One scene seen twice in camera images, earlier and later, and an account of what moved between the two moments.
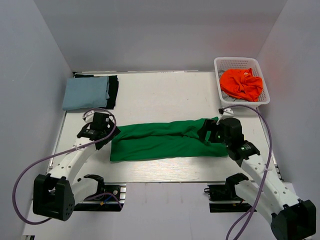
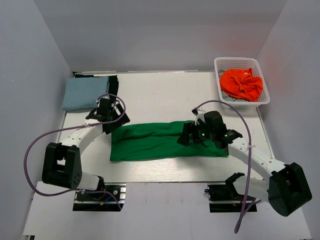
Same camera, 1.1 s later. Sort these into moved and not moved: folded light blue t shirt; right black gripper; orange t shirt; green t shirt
Moved: right black gripper
Not moved: green t shirt; folded light blue t shirt; orange t shirt
